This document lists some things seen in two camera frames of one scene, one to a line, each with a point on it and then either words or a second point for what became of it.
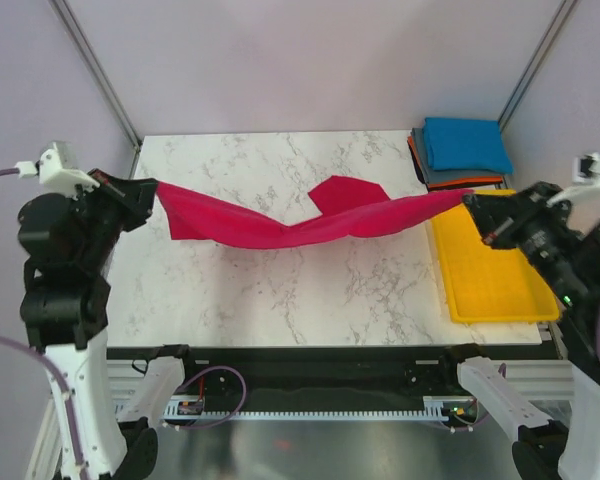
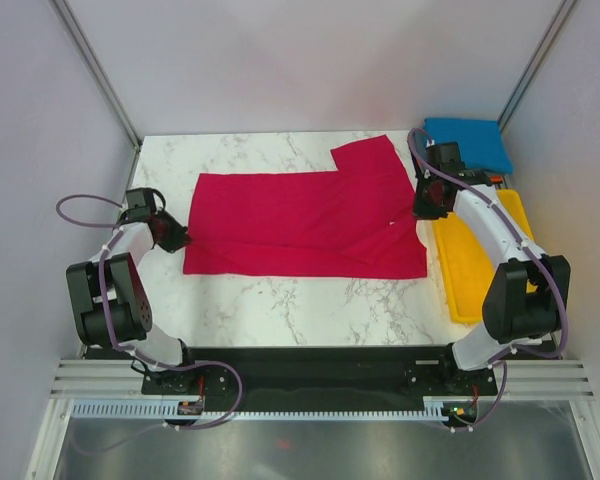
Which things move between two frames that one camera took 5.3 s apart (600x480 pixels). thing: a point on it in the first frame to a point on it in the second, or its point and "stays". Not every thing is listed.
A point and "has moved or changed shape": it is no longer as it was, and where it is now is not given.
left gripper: [136, 196] to [179, 240]
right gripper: [501, 215] to [421, 211]
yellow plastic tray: [487, 284] stays
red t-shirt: [336, 205] has moved or changed shape
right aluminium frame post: [559, 20] stays
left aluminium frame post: [65, 15] stays
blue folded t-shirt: [462, 143] stays
